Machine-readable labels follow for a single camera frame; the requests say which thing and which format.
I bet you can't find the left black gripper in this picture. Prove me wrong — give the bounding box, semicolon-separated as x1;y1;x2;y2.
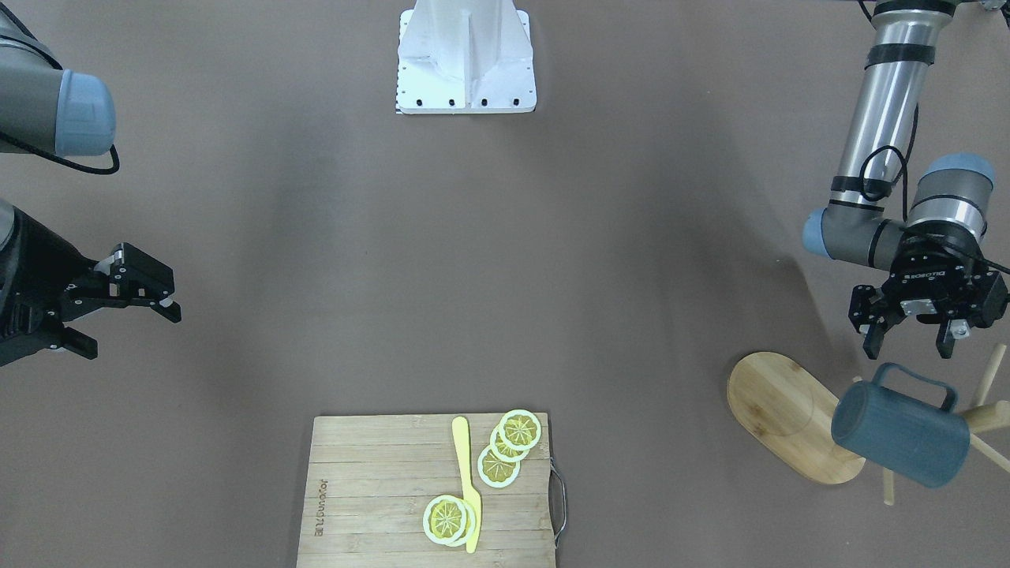
848;224;1008;360

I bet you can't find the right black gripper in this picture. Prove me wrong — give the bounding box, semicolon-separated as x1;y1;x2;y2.
1;207;181;364

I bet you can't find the blue-grey HOME mug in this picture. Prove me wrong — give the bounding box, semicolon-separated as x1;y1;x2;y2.
830;362;971;488

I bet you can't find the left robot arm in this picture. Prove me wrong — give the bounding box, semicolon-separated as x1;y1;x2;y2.
803;1;1008;359

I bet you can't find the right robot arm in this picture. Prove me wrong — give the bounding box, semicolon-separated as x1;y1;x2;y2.
1;7;181;364

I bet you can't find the wooden cup storage rack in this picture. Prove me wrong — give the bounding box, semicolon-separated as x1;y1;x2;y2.
726;344;1008;506

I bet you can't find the brown table mat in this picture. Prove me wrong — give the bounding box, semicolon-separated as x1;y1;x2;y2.
2;1;1008;567

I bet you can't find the wooden cutting board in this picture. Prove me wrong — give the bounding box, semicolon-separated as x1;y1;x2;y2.
297;410;567;567

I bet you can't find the yellow plastic knife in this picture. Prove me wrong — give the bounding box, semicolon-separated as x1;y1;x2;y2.
451;416;483;554

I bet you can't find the lemon slice front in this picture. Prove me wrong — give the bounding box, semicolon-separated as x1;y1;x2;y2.
422;494;473;547

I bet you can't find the lemon slice top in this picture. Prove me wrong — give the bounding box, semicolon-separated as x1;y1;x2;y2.
497;409;544;452

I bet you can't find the lemon slice under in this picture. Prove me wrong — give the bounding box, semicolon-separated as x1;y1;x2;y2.
489;425;530;463

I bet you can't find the lemon slice middle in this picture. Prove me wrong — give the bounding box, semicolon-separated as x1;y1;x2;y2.
447;499;480;547

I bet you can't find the black braided cable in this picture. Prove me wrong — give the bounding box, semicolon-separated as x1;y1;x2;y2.
859;0;1010;273
0;8;121;176

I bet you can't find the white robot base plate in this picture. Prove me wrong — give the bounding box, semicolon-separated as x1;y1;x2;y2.
395;1;537;115

